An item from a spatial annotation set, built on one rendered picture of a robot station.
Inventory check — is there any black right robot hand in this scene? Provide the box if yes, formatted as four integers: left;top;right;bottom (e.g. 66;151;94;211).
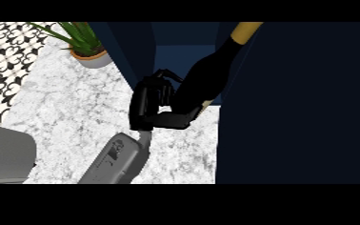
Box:
128;68;205;133

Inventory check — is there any black wine bottle gold neck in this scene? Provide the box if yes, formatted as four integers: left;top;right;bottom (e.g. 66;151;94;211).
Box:
169;21;265;122

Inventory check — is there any navy blue cabinet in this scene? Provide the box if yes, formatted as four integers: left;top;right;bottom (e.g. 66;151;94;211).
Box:
87;21;256;107

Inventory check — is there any dark navy cabinet door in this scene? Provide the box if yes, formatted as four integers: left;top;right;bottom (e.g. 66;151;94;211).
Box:
214;21;360;185

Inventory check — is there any green plant in grey pot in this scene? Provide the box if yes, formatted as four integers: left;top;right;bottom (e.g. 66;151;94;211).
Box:
26;21;115;70

